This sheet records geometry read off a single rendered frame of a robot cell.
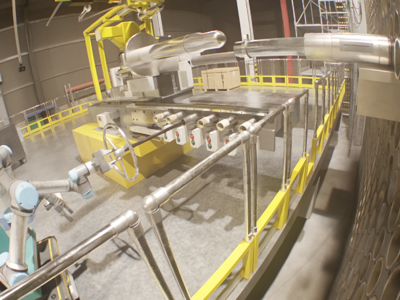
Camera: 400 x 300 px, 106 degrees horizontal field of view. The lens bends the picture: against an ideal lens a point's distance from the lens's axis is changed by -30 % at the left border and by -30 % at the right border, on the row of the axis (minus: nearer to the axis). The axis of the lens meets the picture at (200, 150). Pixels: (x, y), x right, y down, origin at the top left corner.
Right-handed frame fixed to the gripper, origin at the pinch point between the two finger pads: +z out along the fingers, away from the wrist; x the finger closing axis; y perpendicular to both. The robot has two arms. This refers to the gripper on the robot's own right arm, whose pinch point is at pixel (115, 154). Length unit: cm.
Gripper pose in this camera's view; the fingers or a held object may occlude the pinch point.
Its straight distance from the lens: 134.1
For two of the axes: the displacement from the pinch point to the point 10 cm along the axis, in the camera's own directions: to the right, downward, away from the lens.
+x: 4.9, 8.7, 0.6
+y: -6.0, 2.9, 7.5
